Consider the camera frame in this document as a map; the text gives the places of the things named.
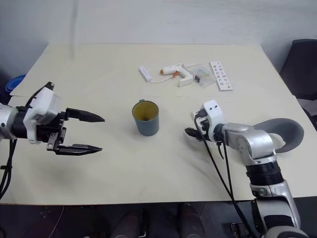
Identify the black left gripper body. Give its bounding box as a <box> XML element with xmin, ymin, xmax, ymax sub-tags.
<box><xmin>36</xmin><ymin>110</ymin><xmax>69</xmax><ymax>155</ymax></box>

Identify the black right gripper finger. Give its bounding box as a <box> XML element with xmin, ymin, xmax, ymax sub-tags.
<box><xmin>184</xmin><ymin>127</ymin><xmax>202</xmax><ymax>142</ymax></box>

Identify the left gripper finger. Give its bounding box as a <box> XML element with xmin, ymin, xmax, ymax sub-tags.
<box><xmin>55</xmin><ymin>143</ymin><xmax>103</xmax><ymax>157</ymax></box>
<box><xmin>65</xmin><ymin>108</ymin><xmax>106</xmax><ymax>123</ymax></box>

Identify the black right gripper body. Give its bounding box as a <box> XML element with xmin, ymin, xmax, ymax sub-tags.
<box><xmin>194</xmin><ymin>110</ymin><xmax>211</xmax><ymax>142</ymax></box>

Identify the grey mug with yellow inside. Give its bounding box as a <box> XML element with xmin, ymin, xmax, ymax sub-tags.
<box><xmin>131</xmin><ymin>98</ymin><xmax>160</xmax><ymax>137</ymax></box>

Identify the clear plastic bag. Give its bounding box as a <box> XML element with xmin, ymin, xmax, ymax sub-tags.
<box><xmin>190</xmin><ymin>65</ymin><xmax>216</xmax><ymax>88</ymax></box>

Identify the white letter card strip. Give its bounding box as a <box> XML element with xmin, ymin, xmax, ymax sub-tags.
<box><xmin>210</xmin><ymin>60</ymin><xmax>234</xmax><ymax>92</ymax></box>

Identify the white hot glue gun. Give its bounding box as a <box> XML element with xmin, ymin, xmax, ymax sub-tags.
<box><xmin>159</xmin><ymin>62</ymin><xmax>193</xmax><ymax>88</ymax></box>

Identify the blue round container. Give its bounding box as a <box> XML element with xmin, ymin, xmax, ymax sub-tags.
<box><xmin>5</xmin><ymin>74</ymin><xmax>27</xmax><ymax>94</ymax></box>

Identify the white plug adapter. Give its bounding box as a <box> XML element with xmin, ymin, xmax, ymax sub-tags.
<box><xmin>138</xmin><ymin>65</ymin><xmax>152</xmax><ymax>83</ymax></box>

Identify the white crumpled piece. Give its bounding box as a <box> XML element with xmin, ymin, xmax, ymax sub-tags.
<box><xmin>269</xmin><ymin>133</ymin><xmax>286</xmax><ymax>149</ymax></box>

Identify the grey round plate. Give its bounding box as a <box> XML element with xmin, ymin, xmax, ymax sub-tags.
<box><xmin>254</xmin><ymin>118</ymin><xmax>305</xmax><ymax>155</ymax></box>

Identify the black chair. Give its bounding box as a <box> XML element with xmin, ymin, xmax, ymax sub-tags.
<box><xmin>279</xmin><ymin>39</ymin><xmax>317</xmax><ymax>100</ymax></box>

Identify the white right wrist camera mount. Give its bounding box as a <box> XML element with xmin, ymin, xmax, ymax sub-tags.
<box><xmin>201</xmin><ymin>99</ymin><xmax>226</xmax><ymax>142</ymax></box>

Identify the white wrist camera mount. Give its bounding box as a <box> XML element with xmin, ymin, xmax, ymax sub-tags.
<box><xmin>201</xmin><ymin>99</ymin><xmax>226</xmax><ymax>142</ymax></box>
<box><xmin>22</xmin><ymin>81</ymin><xmax>62</xmax><ymax>145</ymax></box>

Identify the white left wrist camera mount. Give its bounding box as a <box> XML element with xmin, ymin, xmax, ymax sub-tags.
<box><xmin>22</xmin><ymin>81</ymin><xmax>62</xmax><ymax>145</ymax></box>

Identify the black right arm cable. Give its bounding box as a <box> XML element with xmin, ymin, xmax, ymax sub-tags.
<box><xmin>194</xmin><ymin>116</ymin><xmax>251</xmax><ymax>238</ymax></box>

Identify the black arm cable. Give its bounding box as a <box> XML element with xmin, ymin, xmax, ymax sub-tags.
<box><xmin>0</xmin><ymin>138</ymin><xmax>18</xmax><ymax>199</ymax></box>
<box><xmin>194</xmin><ymin>116</ymin><xmax>251</xmax><ymax>238</ymax></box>

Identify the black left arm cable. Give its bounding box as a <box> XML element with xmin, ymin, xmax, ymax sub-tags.
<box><xmin>0</xmin><ymin>138</ymin><xmax>18</xmax><ymax>199</ymax></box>

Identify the white thin cable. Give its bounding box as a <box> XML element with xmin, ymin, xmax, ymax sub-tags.
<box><xmin>148</xmin><ymin>75</ymin><xmax>175</xmax><ymax>84</ymax></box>

